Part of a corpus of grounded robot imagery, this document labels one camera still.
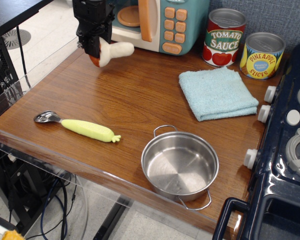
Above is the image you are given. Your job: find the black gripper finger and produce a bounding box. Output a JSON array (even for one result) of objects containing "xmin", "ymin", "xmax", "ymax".
[
  {"xmin": 83, "ymin": 36, "xmax": 100, "ymax": 59},
  {"xmin": 77, "ymin": 35, "xmax": 87, "ymax": 50}
]

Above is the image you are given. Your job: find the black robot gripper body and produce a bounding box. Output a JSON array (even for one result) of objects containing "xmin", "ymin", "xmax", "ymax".
[{"xmin": 72, "ymin": 0, "xmax": 115, "ymax": 43}]

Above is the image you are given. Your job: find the plush mushroom toy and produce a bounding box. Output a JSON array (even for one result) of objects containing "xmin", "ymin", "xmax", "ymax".
[{"xmin": 89, "ymin": 38, "xmax": 135, "ymax": 68}]

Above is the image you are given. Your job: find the teal toy microwave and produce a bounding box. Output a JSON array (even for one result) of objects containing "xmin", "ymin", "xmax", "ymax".
[{"xmin": 111, "ymin": 0, "xmax": 210, "ymax": 56}]

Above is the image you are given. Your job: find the white stove knob top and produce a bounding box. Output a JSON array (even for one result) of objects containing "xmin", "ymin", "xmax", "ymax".
[{"xmin": 264, "ymin": 86, "xmax": 277, "ymax": 104}]

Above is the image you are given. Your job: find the white stove knob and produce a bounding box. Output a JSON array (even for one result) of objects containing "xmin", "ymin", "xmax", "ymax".
[
  {"xmin": 264, "ymin": 86, "xmax": 277, "ymax": 104},
  {"xmin": 257, "ymin": 105, "xmax": 271, "ymax": 124},
  {"xmin": 243, "ymin": 149, "xmax": 258, "ymax": 170}
]

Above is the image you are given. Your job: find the dark blue toy stove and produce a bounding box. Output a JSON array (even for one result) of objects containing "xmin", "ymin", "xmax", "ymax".
[{"xmin": 213, "ymin": 44, "xmax": 300, "ymax": 240}]

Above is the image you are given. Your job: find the black desk at left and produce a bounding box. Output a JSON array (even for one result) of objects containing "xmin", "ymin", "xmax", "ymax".
[{"xmin": 0, "ymin": 0, "xmax": 51, "ymax": 94}]

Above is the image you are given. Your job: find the clear acrylic table guard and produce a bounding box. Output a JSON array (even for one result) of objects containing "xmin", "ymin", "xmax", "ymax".
[{"xmin": 0, "ymin": 49, "xmax": 216, "ymax": 232}]

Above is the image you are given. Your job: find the tomato sauce can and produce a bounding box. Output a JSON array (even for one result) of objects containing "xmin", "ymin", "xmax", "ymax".
[{"xmin": 202, "ymin": 8, "xmax": 247, "ymax": 67}]

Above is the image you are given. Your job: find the light blue folded cloth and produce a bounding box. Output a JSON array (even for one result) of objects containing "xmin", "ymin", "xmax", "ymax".
[{"xmin": 179, "ymin": 66, "xmax": 259, "ymax": 122}]

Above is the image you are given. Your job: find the silver metal pot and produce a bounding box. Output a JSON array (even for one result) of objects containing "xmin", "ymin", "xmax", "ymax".
[{"xmin": 141, "ymin": 126, "xmax": 220, "ymax": 211}]

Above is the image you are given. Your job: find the pineapple slices can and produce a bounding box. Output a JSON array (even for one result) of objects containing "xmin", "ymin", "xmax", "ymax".
[{"xmin": 239, "ymin": 32, "xmax": 286, "ymax": 80}]

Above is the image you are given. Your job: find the white stove knob middle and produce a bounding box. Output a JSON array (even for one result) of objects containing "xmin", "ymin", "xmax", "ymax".
[{"xmin": 257, "ymin": 105, "xmax": 271, "ymax": 124}]

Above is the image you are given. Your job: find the white stove knob bottom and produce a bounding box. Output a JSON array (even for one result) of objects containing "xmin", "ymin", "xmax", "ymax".
[{"xmin": 243, "ymin": 149, "xmax": 258, "ymax": 170}]

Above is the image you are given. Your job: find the yellow fuzzy object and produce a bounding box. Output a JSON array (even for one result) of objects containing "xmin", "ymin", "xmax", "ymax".
[{"xmin": 1, "ymin": 230, "xmax": 25, "ymax": 240}]

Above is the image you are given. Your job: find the spoon with green handle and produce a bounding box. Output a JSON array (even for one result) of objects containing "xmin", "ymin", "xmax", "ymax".
[{"xmin": 33, "ymin": 110, "xmax": 121, "ymax": 143}]

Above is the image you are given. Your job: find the black cable bundle under table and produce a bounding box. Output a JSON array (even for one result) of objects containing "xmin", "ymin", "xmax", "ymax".
[{"xmin": 24, "ymin": 174, "xmax": 78, "ymax": 240}]

